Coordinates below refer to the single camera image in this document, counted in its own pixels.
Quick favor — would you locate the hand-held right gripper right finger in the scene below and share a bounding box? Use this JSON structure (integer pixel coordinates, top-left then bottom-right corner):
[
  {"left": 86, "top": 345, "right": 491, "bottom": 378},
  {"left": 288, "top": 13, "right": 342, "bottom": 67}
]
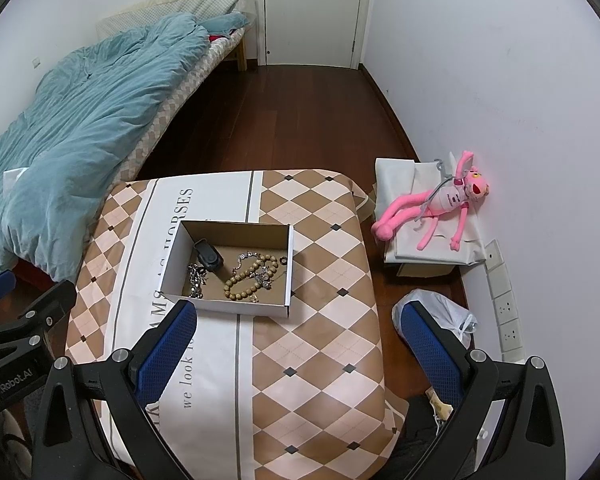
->
[{"left": 400, "top": 300, "right": 566, "bottom": 480}]

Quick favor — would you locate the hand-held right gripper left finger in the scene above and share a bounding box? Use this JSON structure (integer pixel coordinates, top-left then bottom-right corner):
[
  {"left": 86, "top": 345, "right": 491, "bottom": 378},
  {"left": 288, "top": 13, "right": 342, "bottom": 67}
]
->
[{"left": 30, "top": 300, "right": 198, "bottom": 480}]

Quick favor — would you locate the wooden bead bracelet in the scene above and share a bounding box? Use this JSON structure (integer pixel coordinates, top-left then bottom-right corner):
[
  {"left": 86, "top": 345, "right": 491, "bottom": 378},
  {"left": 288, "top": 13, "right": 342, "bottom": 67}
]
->
[{"left": 223, "top": 254, "right": 279, "bottom": 302}]

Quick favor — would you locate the white plastic bag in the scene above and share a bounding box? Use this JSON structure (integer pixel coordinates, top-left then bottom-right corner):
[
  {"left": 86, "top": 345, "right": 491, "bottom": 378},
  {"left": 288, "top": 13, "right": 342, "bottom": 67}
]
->
[{"left": 392, "top": 288, "right": 480, "bottom": 352}]

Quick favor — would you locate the printed checkered tablecloth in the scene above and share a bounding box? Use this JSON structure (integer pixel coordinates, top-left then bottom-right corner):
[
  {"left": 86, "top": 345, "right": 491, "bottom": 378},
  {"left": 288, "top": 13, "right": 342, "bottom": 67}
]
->
[{"left": 65, "top": 169, "right": 412, "bottom": 480}]

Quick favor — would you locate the pink plush toy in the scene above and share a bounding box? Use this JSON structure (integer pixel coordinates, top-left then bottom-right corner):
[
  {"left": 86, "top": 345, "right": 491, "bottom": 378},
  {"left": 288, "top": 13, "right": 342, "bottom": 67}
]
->
[{"left": 371, "top": 150, "right": 488, "bottom": 252}]

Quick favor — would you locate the grey coat hanger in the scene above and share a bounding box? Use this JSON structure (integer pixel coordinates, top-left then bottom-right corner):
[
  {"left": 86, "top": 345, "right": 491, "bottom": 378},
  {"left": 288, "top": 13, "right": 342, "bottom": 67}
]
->
[{"left": 414, "top": 159, "right": 470, "bottom": 222}]

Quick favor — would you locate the white covered cardboard box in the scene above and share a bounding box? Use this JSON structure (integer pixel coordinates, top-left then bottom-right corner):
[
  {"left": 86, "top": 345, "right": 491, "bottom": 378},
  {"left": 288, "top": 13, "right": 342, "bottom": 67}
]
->
[{"left": 374, "top": 157, "right": 490, "bottom": 279}]

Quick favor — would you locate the teal duvet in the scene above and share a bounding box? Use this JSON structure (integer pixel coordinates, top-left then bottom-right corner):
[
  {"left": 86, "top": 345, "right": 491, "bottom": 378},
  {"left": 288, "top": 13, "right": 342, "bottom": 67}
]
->
[{"left": 0, "top": 14, "right": 251, "bottom": 282}]

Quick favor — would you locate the bed with checkered mattress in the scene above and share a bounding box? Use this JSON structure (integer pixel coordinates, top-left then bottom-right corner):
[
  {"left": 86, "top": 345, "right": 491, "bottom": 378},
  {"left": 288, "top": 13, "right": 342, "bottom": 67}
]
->
[{"left": 0, "top": 0, "right": 258, "bottom": 283}]

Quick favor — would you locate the white door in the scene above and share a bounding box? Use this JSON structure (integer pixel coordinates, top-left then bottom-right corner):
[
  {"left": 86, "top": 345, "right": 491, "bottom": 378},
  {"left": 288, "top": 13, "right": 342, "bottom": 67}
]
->
[{"left": 263, "top": 0, "right": 368, "bottom": 69}]

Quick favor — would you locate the wall socket strip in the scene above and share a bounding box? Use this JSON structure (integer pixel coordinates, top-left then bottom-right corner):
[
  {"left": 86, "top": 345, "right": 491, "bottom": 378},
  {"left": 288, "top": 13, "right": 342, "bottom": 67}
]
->
[{"left": 485, "top": 239, "right": 526, "bottom": 363}]

